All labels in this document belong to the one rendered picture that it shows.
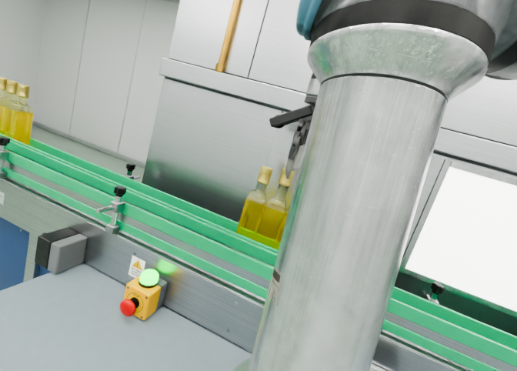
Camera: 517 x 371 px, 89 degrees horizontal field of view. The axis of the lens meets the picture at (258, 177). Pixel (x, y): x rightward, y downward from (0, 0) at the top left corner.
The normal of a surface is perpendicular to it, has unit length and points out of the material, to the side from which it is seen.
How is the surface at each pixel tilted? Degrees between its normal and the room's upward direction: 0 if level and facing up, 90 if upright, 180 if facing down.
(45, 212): 90
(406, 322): 90
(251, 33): 90
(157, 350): 0
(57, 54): 90
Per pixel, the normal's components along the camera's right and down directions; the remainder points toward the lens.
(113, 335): 0.28, -0.94
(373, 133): -0.29, 0.00
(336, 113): -0.77, -0.15
